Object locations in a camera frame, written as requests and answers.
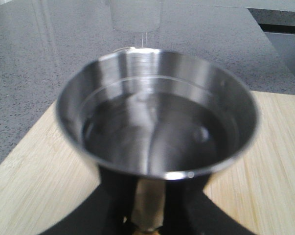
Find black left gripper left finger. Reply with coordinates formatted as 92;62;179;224
41;167;137;235

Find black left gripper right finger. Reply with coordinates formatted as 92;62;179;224
159;170;254;235

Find steel double jigger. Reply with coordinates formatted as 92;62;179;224
56;48;259;235

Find glass beaker with liquid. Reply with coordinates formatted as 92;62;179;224
109;0;163;48

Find wooden cutting board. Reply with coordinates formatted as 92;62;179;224
0;92;295;235

